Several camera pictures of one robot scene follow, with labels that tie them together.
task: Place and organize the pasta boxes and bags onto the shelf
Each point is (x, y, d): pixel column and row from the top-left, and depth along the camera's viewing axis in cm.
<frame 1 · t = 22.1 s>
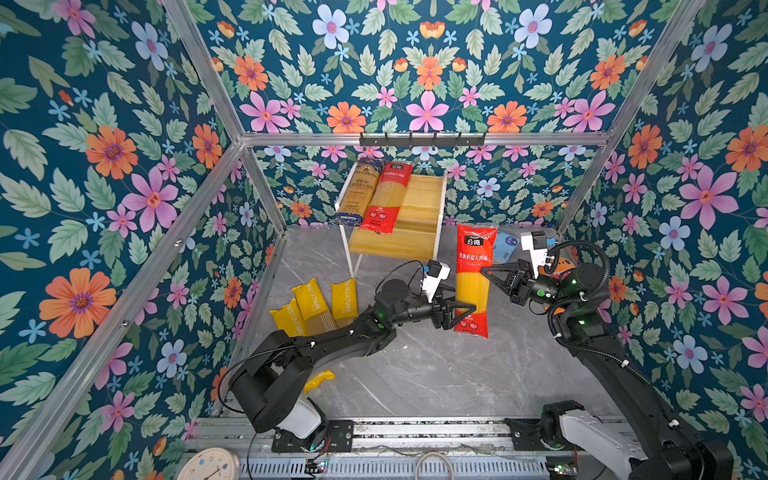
left hand: (474, 299, 67), fingers open
right hand: (486, 271, 63), fingers closed
yellow pasta bag middle: (315, 312, 95), point 3 cm above the table
yellow pasta bag right: (344, 301, 98), point 3 cm above the table

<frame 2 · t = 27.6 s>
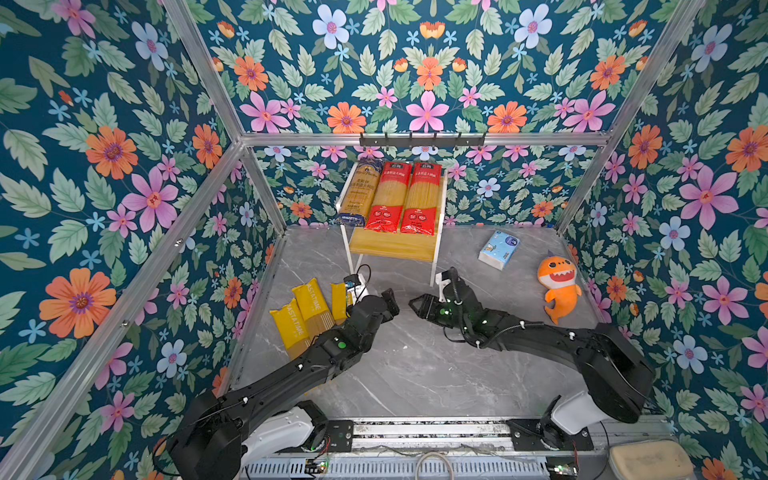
left hand: (390, 289, 78), fingers open
right hand: (413, 303, 83), fingers open
the named things where they were.

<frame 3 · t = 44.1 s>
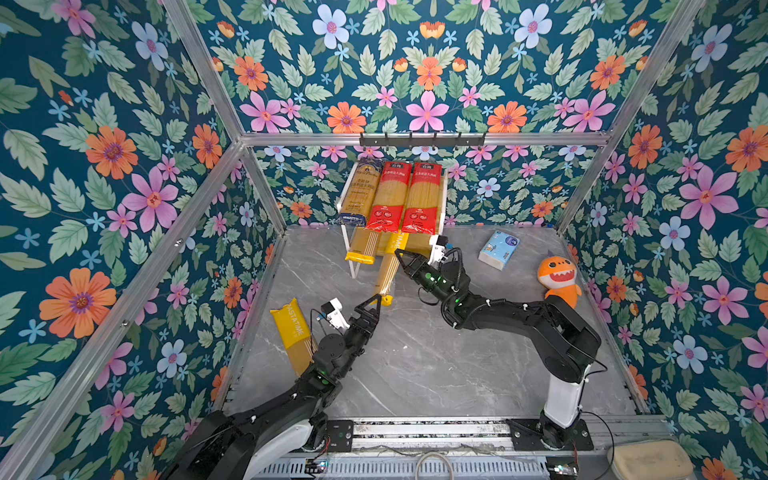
left hand: (383, 299, 75), fingers open
right hand: (396, 249, 79), fingers closed
yellow pasta bag middle: (389, 265, 82), point 24 cm above the table
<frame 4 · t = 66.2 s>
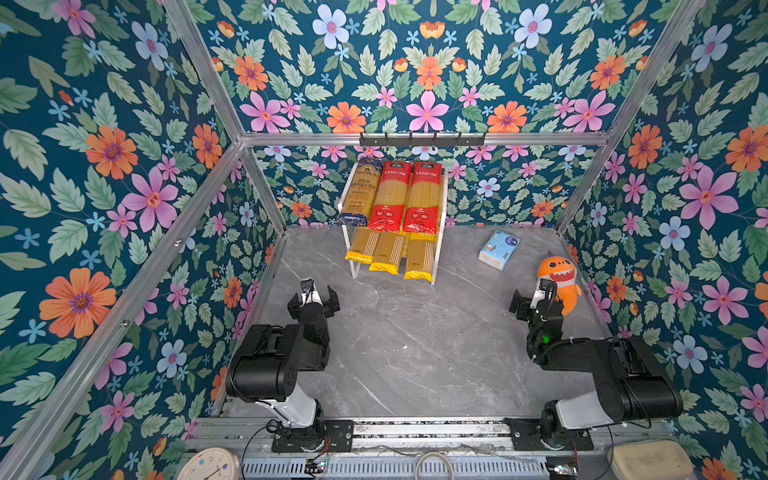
left hand: (313, 283, 90), fingers open
right hand: (533, 292, 92), fingers open
yellow pasta bag middle: (388, 253, 90), point 19 cm above the table
